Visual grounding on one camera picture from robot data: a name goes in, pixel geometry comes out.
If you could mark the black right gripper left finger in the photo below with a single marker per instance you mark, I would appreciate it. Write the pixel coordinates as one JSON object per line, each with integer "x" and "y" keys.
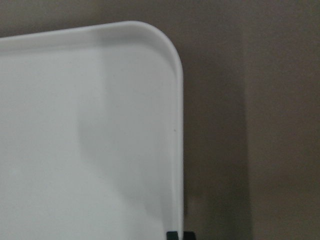
{"x": 172, "y": 235}

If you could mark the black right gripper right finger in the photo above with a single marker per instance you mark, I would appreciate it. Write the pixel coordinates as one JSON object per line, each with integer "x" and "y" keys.
{"x": 188, "y": 235}

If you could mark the cream rabbit tray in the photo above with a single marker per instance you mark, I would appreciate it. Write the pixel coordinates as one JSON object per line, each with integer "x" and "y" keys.
{"x": 91, "y": 134}

